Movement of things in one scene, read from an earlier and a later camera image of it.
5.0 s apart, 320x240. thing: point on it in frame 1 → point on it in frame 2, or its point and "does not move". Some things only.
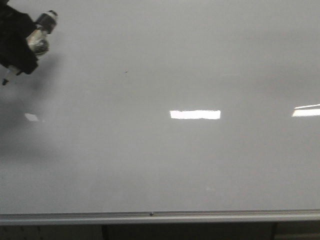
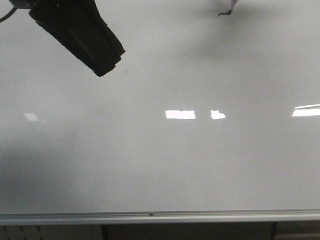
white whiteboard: [165, 105] does not move
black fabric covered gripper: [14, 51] → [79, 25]
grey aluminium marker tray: [160, 217] does not move
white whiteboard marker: [13, 71] → [230, 4]
